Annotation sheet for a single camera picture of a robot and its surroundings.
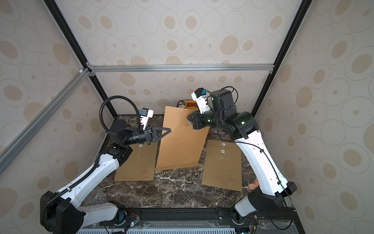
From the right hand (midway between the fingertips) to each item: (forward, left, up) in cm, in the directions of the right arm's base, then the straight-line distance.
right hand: (185, 119), depth 60 cm
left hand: (-5, +6, -4) cm, 8 cm away
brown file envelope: (-4, +2, -12) cm, 13 cm away
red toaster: (+33, 0, -20) cm, 39 cm away
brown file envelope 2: (+2, -21, -42) cm, 48 cm away
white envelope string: (-8, +19, -8) cm, 22 cm away
